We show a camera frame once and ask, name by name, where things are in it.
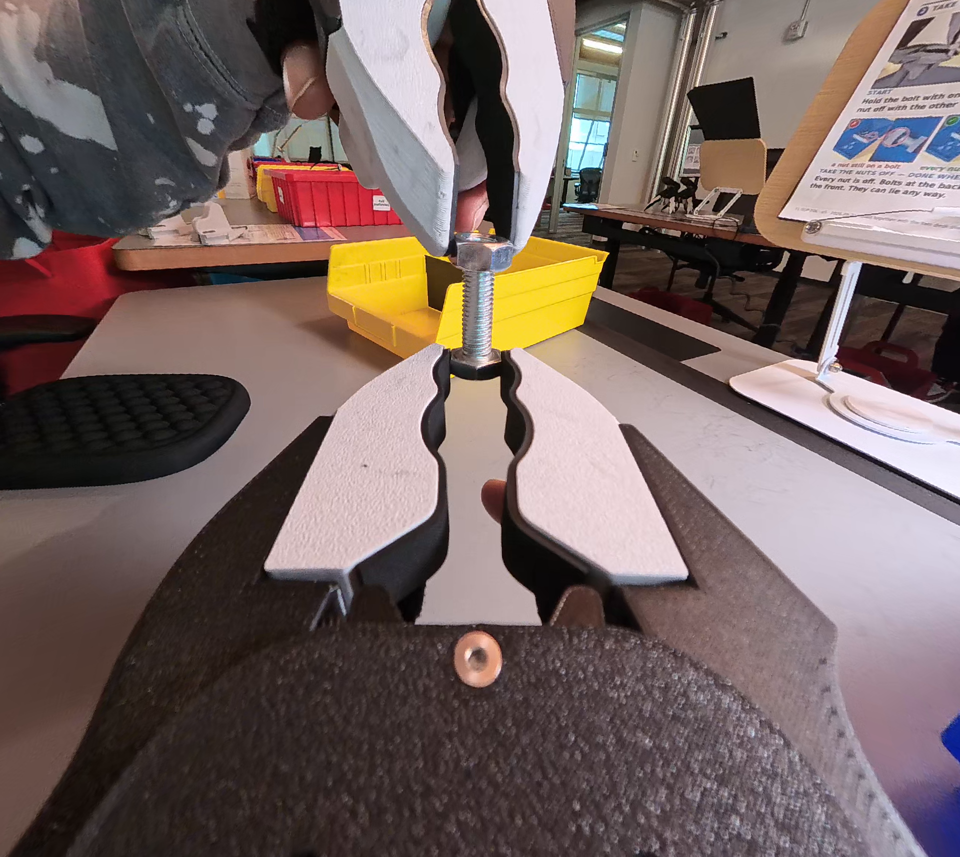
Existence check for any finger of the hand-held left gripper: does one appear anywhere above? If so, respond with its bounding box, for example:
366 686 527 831
322 0 460 260
448 0 567 254

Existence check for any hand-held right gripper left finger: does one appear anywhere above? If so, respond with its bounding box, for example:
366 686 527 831
264 344 453 614

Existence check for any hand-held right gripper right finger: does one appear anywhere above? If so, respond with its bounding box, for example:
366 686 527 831
501 347 691 588

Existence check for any silver hex nut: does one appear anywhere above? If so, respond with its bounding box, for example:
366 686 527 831
448 350 502 382

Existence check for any yellow plastic bin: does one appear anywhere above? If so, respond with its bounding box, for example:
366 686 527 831
327 236 609 359

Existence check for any silver hex bolt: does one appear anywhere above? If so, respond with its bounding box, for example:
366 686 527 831
452 232 517 362

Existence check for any blue plastic bin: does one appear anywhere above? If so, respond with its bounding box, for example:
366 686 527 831
939 714 960 807

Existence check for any person's left forearm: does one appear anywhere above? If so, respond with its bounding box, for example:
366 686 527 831
0 0 305 260

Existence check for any person's left hand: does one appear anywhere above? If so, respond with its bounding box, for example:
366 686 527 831
281 39 492 239

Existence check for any red storage bin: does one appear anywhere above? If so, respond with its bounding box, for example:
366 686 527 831
266 168 402 228

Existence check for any black desk gadget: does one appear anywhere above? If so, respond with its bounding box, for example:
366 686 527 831
645 176 700 213

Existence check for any wooden background desk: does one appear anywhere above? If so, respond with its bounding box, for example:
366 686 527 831
562 200 800 350

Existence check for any red floor crate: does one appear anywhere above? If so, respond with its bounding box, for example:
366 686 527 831
631 287 715 327
836 339 940 398

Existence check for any background board stand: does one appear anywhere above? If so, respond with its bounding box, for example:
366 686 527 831
686 77 769 218

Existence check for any white board stand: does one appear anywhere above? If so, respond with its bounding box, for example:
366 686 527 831
731 260 960 500

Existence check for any wooden side table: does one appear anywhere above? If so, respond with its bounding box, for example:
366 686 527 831
112 197 410 273

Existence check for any black textured armrest pad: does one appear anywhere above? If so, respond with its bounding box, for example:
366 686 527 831
0 374 251 491

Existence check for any instruction sheet on stand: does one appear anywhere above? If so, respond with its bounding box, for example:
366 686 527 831
753 0 960 282

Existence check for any printed instruction sheet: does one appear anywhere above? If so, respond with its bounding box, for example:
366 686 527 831
780 0 960 230

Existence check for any red plastic tub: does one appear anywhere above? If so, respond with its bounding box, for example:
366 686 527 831
0 230 200 393

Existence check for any white plastic bracket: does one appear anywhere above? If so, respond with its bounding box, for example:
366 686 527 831
146 200 252 245

